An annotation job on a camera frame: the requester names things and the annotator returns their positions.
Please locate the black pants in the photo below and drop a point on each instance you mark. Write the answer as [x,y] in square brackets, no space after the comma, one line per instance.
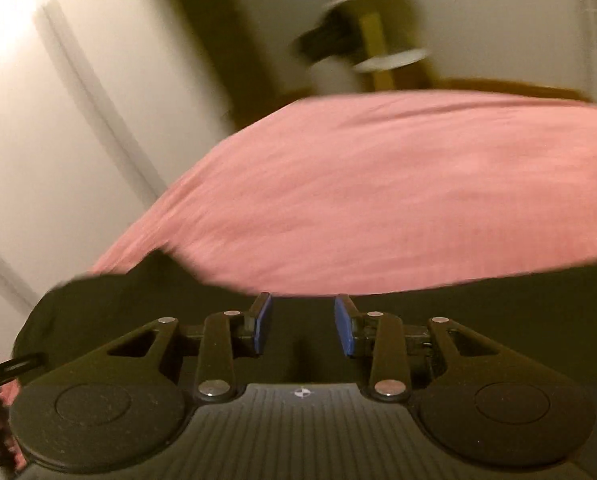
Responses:
[123,295]

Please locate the black cloth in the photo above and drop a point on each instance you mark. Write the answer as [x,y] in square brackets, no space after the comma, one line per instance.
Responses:
[328,37]

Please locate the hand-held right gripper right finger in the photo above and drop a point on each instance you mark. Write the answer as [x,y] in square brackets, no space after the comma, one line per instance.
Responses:
[343,329]

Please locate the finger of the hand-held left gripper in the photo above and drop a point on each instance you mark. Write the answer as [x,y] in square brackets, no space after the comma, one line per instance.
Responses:
[13,366]

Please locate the pink ribbed blanket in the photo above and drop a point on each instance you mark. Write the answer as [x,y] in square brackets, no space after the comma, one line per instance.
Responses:
[378,185]

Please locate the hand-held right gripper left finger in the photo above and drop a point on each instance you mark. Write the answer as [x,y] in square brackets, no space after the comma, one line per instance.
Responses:
[263,326]

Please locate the yellow wooden side table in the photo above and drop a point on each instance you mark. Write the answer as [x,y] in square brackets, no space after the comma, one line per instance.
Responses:
[378,45]

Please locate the white round bin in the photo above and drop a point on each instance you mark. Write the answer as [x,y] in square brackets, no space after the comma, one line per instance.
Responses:
[334,76]

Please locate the dark wooden door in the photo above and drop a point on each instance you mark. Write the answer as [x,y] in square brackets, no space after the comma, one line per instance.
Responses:
[203,35]

